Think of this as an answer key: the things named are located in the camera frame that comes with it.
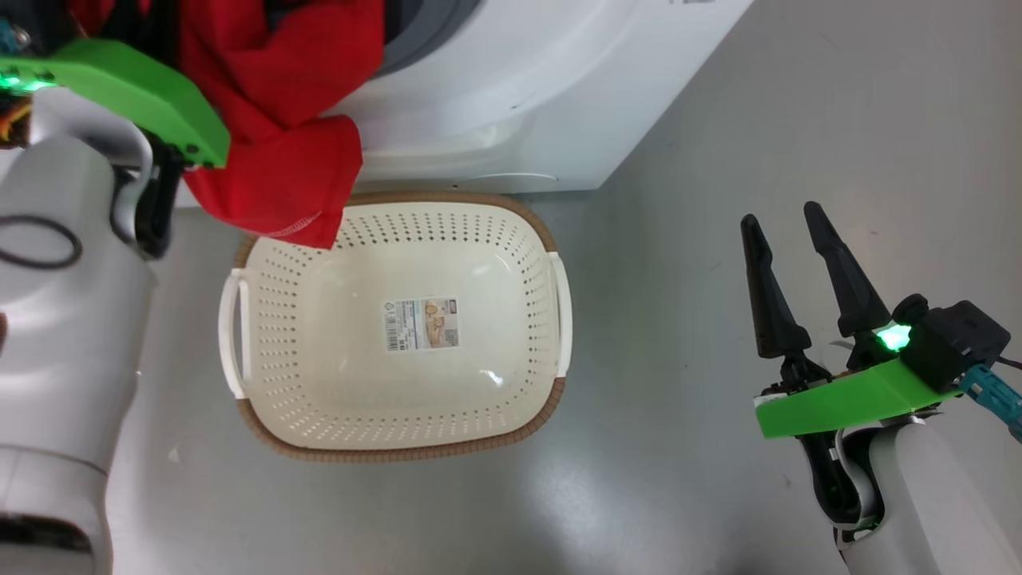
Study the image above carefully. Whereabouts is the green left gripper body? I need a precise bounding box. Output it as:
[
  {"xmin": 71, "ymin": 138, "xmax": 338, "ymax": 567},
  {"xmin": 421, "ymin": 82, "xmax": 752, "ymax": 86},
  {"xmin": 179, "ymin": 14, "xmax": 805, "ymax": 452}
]
[{"xmin": 0, "ymin": 38, "xmax": 233, "ymax": 260}]

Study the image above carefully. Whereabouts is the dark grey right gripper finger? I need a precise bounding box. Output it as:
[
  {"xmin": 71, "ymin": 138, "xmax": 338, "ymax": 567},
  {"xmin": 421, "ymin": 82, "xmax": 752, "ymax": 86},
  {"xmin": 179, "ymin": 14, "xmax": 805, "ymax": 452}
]
[
  {"xmin": 739, "ymin": 213, "xmax": 812, "ymax": 362},
  {"xmin": 802, "ymin": 200, "xmax": 892, "ymax": 338}
]

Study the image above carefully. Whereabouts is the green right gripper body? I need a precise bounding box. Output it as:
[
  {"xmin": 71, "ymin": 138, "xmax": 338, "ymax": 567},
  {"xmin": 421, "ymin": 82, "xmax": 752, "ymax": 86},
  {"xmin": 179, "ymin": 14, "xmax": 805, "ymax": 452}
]
[{"xmin": 754, "ymin": 331, "xmax": 960, "ymax": 441}]

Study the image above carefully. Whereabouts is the red garment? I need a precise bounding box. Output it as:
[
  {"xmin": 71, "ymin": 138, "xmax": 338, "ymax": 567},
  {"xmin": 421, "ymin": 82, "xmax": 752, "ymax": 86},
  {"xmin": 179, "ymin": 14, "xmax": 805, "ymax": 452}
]
[{"xmin": 68, "ymin": 0, "xmax": 386, "ymax": 251}]

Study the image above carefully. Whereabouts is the grey rubber door gasket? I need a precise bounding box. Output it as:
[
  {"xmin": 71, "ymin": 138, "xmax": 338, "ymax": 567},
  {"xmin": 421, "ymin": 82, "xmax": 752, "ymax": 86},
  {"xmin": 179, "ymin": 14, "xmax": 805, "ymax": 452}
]
[{"xmin": 374, "ymin": 0, "xmax": 485, "ymax": 78}]

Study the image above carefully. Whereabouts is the white washing machine body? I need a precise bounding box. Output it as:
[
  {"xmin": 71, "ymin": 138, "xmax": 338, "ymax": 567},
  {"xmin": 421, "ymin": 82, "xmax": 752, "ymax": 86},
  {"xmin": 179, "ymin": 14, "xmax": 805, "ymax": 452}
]
[{"xmin": 172, "ymin": 0, "xmax": 756, "ymax": 210}]

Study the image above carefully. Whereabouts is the product label in basket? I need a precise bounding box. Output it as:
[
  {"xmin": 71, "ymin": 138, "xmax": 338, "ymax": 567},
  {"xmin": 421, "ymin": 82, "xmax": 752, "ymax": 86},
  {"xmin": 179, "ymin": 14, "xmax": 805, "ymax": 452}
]
[{"xmin": 382, "ymin": 298, "xmax": 461, "ymax": 353}]

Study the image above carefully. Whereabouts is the cream perforated laundry basket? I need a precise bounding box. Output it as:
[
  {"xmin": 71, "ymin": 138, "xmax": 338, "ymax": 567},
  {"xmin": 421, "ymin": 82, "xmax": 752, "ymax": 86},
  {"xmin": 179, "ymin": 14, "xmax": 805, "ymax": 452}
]
[{"xmin": 217, "ymin": 190, "xmax": 574, "ymax": 464}]

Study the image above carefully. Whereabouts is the teal cable connector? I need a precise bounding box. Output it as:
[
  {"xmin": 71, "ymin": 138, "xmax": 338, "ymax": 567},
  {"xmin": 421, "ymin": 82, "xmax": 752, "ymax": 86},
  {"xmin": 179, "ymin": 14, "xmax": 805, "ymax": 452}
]
[{"xmin": 957, "ymin": 361, "xmax": 1022, "ymax": 442}]

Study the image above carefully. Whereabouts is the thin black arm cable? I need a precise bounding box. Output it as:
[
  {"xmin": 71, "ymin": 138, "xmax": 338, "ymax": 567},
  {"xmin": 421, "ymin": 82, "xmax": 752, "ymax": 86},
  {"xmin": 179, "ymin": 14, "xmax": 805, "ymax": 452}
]
[{"xmin": 0, "ymin": 213, "xmax": 84, "ymax": 271}]

